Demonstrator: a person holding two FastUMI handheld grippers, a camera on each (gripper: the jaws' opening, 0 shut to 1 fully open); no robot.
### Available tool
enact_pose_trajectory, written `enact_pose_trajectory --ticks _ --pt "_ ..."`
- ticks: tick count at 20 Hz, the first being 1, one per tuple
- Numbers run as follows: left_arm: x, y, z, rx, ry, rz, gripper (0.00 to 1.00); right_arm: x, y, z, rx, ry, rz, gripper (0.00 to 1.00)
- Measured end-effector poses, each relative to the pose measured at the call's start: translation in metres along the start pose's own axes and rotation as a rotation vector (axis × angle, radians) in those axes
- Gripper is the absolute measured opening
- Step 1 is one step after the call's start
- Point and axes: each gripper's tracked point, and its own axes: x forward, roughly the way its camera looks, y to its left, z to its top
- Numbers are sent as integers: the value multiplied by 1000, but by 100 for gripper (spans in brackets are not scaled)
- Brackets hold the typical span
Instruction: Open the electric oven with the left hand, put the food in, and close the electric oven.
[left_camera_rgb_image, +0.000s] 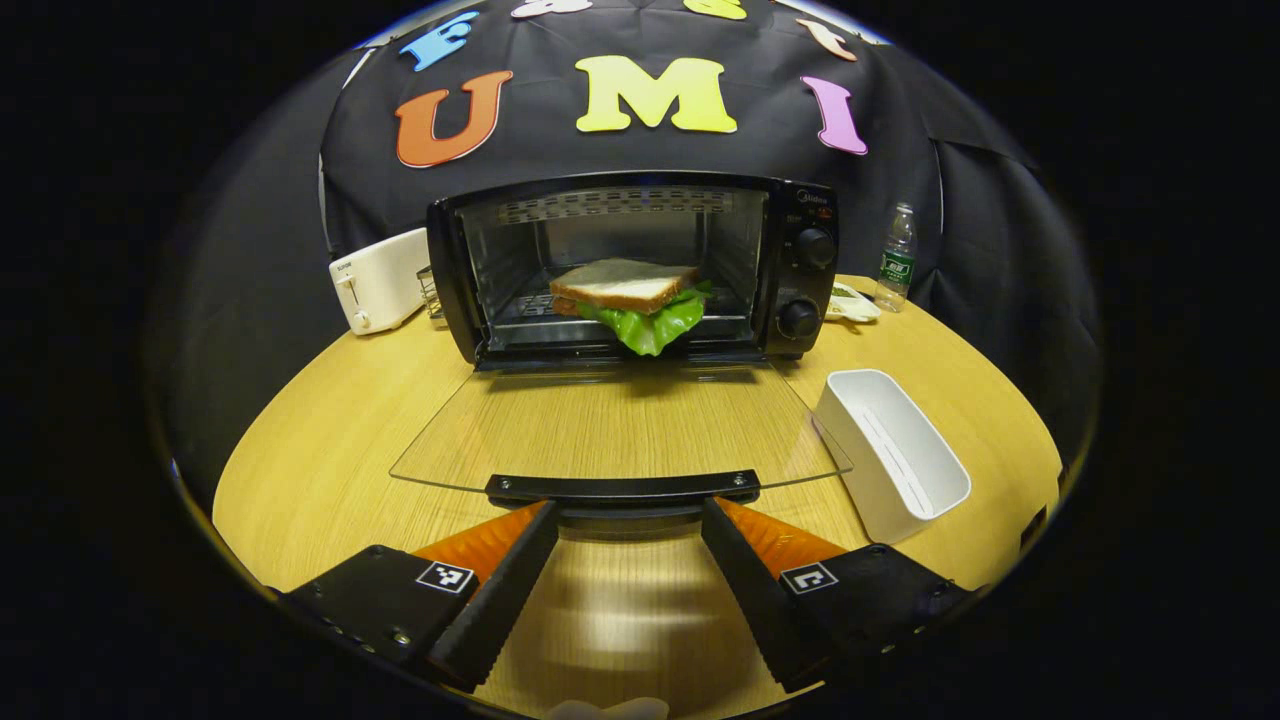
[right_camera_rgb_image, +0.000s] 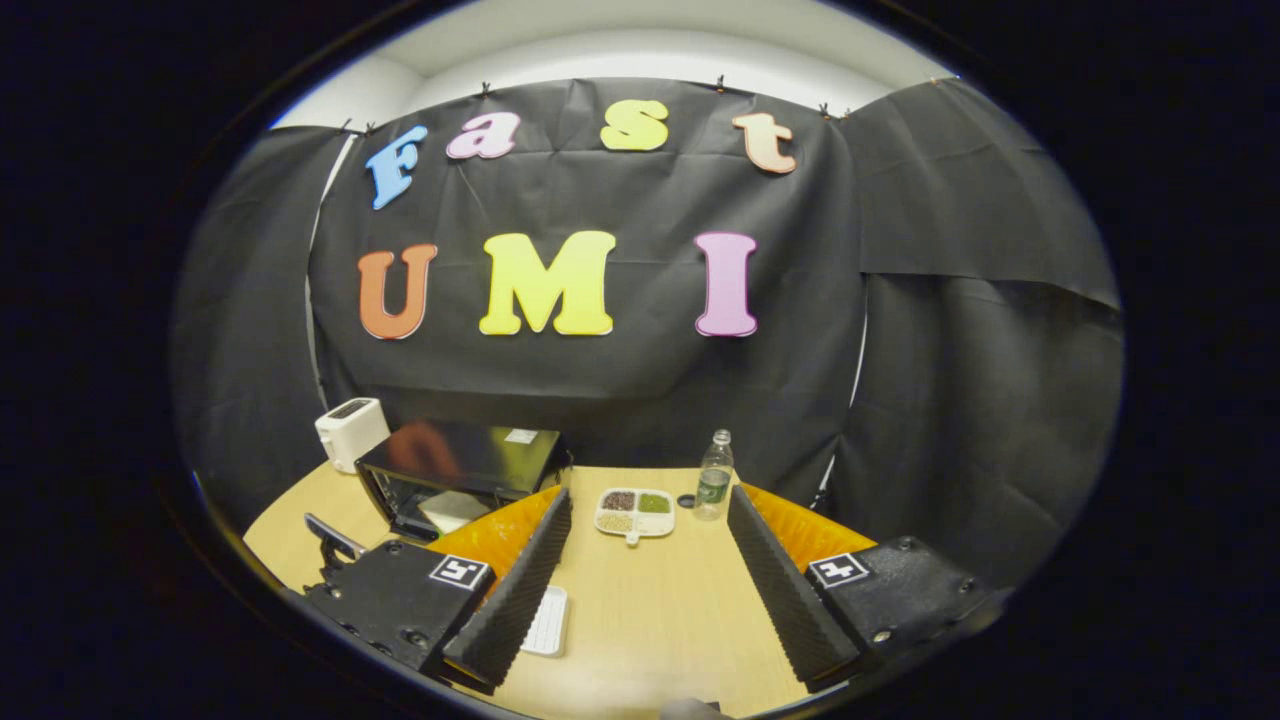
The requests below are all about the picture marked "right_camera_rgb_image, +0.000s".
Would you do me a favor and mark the black electric oven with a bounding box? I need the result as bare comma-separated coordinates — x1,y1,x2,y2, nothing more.
303,418,574,576

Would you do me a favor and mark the clear plastic water bottle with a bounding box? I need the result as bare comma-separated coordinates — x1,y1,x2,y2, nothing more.
694,429,736,522

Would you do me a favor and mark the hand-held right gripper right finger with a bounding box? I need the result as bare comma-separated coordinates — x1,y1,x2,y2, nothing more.
727,483,1003,694

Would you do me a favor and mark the white divided seasoning dish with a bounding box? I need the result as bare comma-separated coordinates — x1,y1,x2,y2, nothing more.
594,487,677,547

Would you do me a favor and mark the white toaster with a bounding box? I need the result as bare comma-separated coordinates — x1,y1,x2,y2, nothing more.
314,397,392,475

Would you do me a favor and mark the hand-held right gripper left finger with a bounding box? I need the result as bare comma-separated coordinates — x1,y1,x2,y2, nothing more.
303,487,574,696

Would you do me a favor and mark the white ribbed plastic tray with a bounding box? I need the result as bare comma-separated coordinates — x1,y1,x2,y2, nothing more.
520,584,571,658

